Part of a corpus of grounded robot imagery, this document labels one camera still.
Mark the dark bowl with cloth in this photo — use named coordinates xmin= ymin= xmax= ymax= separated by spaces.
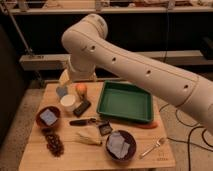
xmin=105 ymin=130 xmax=137 ymax=162

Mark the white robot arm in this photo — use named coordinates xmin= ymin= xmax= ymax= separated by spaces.
xmin=61 ymin=14 xmax=213 ymax=134

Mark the black rectangular block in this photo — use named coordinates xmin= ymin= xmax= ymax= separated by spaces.
xmin=73 ymin=100 xmax=91 ymax=117

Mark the bunch of dark grapes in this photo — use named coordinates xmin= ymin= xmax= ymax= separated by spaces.
xmin=42 ymin=129 xmax=64 ymax=157

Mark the white cup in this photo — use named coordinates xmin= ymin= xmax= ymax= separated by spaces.
xmin=60 ymin=94 xmax=76 ymax=112

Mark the green plastic tray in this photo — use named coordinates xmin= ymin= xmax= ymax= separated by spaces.
xmin=97 ymin=81 xmax=154 ymax=123

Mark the brown bowl left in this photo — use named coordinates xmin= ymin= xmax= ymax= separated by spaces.
xmin=36 ymin=106 xmax=60 ymax=129

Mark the black cable on floor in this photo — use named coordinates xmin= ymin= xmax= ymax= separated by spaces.
xmin=157 ymin=102 xmax=213 ymax=171

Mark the orange carrot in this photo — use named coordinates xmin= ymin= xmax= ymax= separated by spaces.
xmin=135 ymin=121 xmax=158 ymax=129

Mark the orange fruit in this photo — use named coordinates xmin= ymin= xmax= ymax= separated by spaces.
xmin=75 ymin=83 xmax=87 ymax=99

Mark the metal shelf rack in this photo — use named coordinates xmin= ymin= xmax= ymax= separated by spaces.
xmin=0 ymin=0 xmax=213 ymax=88

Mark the small dark box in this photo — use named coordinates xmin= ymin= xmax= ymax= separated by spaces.
xmin=99 ymin=123 xmax=112 ymax=136

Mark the grey cloth in bowl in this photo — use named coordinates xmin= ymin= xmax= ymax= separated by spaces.
xmin=107 ymin=132 xmax=130 ymax=159

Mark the blue grey lid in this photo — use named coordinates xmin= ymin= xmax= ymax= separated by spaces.
xmin=56 ymin=86 xmax=68 ymax=98

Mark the black handled tool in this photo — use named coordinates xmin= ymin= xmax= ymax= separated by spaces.
xmin=69 ymin=118 xmax=99 ymax=126

